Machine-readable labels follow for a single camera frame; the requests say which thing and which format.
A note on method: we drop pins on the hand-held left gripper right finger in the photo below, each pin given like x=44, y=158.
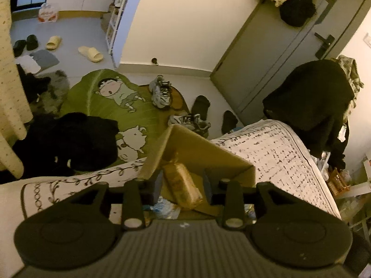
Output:
x=207, y=188

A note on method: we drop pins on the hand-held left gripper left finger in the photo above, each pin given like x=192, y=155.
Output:
x=153, y=188

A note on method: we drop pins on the clear plastic snack packet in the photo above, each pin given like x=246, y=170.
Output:
x=165, y=209

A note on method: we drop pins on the tan biscuit packet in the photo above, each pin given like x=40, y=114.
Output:
x=181, y=185

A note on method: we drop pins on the cardboard box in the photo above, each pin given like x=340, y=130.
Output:
x=203, y=153

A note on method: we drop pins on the grey white sneaker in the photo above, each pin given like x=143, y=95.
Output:
x=161, y=92
x=189, y=123

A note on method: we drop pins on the black slipper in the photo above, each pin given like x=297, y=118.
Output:
x=201, y=107
x=18, y=47
x=32, y=42
x=229, y=121

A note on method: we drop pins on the patterned white bed blanket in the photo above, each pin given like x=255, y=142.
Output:
x=275, y=150

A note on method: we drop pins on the black cloth pile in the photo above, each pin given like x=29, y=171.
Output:
x=72, y=142

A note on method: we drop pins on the green cartoon rug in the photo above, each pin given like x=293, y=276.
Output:
x=87, y=92

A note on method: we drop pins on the black coat on chair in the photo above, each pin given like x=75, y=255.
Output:
x=310, y=107

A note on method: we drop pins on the orange plastic basket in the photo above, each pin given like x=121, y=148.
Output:
x=339, y=182

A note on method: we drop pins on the grey door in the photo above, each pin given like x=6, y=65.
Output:
x=260, y=63

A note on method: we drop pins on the grey fluffy rug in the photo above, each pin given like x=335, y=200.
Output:
x=53, y=89

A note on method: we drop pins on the yellow slipper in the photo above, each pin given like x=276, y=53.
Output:
x=54, y=42
x=91, y=54

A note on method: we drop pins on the grey floor mat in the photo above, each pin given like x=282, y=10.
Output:
x=45, y=59

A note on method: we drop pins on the white storage rack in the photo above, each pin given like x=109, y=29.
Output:
x=116, y=20

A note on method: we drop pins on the white floor mat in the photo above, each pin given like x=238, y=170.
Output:
x=27, y=65

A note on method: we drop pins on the dotted cream cloth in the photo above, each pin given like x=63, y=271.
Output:
x=11, y=78

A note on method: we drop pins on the patterned beige garment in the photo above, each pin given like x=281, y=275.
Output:
x=352, y=75

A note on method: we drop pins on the hanging black bag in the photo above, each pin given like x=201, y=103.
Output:
x=298, y=8

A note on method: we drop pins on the red white plastic bag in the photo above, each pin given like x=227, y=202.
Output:
x=48, y=13

